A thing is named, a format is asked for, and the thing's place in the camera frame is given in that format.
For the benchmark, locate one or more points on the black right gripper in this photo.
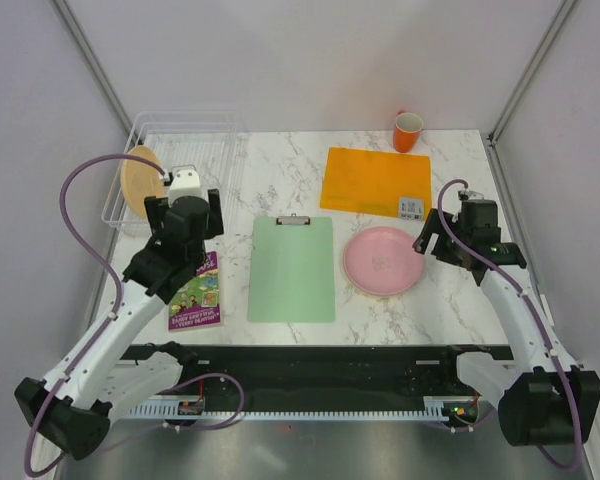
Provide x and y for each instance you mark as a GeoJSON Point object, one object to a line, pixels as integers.
{"type": "Point", "coordinates": [431, 225]}

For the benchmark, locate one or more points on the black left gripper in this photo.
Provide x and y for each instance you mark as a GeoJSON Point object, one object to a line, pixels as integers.
{"type": "Point", "coordinates": [155, 207]}

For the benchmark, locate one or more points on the orange yellow plate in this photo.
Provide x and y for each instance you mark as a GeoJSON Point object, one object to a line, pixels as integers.
{"type": "Point", "coordinates": [138, 181]}

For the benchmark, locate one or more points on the pink plate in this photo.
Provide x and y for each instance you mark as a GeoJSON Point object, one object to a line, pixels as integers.
{"type": "Point", "coordinates": [382, 255]}

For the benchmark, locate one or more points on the cream yellow plate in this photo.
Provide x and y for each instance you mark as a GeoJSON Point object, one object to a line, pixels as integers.
{"type": "Point", "coordinates": [382, 290]}

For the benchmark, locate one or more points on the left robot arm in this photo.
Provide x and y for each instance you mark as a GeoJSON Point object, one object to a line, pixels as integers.
{"type": "Point", "coordinates": [65, 405]}

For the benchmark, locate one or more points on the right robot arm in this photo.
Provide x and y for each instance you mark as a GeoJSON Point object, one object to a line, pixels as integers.
{"type": "Point", "coordinates": [547, 399]}

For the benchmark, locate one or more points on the yellow clip file folder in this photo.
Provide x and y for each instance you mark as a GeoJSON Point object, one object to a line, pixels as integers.
{"type": "Point", "coordinates": [377, 183]}

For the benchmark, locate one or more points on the purple treehouse book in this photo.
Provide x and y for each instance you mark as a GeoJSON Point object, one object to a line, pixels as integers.
{"type": "Point", "coordinates": [196, 305]}

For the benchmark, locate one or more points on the orange mug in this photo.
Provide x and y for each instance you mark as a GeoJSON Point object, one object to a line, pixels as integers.
{"type": "Point", "coordinates": [406, 131]}

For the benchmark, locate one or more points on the green clipboard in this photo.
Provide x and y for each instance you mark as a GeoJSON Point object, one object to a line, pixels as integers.
{"type": "Point", "coordinates": [292, 276]}

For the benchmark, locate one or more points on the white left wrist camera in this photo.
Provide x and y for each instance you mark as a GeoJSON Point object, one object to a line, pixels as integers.
{"type": "Point", "coordinates": [181, 182]}

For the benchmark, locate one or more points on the white wire dish rack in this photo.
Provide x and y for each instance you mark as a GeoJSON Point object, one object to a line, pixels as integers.
{"type": "Point", "coordinates": [212, 141]}

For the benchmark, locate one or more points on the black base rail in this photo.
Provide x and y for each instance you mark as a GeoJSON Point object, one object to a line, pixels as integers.
{"type": "Point", "coordinates": [334, 371]}

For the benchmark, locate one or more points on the white slotted cable duct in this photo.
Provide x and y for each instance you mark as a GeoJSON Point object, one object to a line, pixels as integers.
{"type": "Point", "coordinates": [310, 407]}

